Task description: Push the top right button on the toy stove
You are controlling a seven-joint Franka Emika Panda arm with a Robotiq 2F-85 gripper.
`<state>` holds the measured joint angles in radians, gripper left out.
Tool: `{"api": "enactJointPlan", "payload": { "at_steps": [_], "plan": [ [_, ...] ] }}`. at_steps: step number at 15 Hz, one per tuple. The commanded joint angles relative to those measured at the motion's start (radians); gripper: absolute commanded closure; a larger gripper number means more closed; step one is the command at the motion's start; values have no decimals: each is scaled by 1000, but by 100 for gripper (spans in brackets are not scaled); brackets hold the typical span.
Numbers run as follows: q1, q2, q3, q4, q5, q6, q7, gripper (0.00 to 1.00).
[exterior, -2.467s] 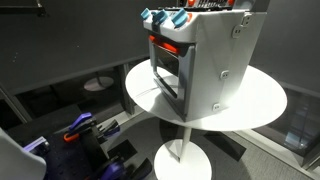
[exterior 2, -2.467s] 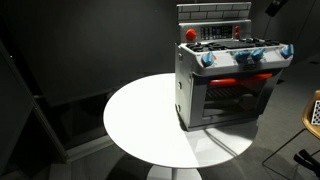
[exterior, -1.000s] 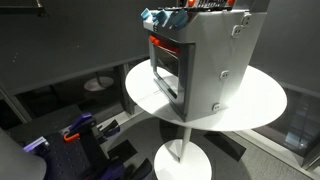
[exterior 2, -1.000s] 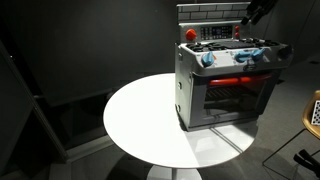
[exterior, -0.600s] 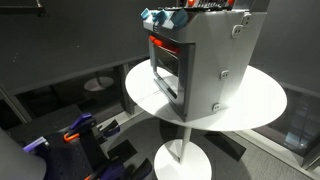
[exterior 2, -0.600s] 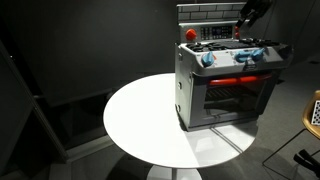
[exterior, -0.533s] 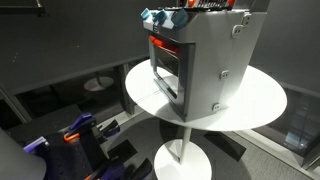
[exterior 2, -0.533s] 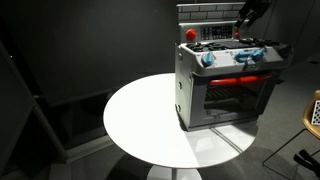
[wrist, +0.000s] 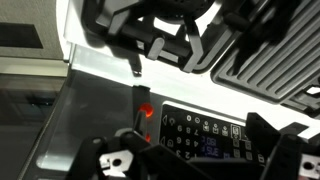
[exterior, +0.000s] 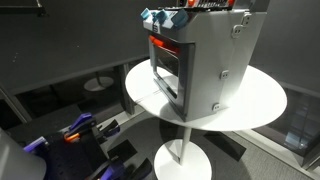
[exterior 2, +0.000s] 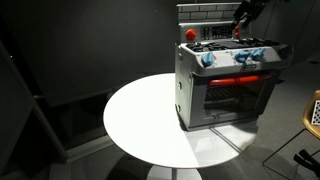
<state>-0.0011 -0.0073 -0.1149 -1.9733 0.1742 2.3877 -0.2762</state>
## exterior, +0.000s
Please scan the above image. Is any grey toy stove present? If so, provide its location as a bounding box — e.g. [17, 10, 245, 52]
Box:
[142, 0, 271, 123]

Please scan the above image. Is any blue stove knob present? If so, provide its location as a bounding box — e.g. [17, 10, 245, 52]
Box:
[171, 8, 190, 29]
[151, 9, 161, 23]
[157, 9, 171, 25]
[140, 7, 153, 20]

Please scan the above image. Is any white round stand base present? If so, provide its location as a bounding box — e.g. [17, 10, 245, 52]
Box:
[83, 71, 115, 93]

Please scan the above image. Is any purple clamp with orange trigger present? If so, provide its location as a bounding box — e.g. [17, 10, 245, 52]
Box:
[63, 112, 98, 143]

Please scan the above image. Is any black perforated base board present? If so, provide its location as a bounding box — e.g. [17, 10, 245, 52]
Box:
[19, 133, 111, 180]

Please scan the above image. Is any black overhead bar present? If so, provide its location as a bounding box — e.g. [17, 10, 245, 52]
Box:
[0, 0, 48, 17]

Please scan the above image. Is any dark partition post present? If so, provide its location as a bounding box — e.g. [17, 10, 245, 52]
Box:
[114, 63, 137, 116]

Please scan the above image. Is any red oven door handle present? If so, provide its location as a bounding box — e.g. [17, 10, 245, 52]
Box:
[148, 34, 182, 55]

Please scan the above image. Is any white round pedestal table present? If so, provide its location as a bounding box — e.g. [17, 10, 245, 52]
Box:
[124, 58, 288, 180]

